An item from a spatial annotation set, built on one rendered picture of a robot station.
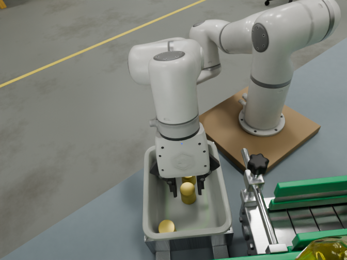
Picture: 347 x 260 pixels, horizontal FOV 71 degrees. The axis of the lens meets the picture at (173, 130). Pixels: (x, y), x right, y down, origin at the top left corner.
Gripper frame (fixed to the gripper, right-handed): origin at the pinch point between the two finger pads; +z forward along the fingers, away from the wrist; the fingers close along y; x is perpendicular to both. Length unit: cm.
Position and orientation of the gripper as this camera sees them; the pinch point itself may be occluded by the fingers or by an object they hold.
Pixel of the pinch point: (186, 185)
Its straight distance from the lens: 54.4
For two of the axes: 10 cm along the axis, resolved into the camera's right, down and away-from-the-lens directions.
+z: 1.2, 8.3, 5.5
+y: 9.9, -1.1, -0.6
